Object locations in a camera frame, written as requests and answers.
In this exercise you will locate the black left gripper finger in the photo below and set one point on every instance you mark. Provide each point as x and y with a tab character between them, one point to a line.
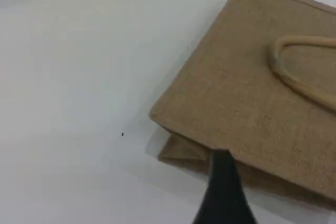
223	192

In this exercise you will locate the brown jute tote bag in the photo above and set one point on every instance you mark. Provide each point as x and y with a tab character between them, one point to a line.
249	90

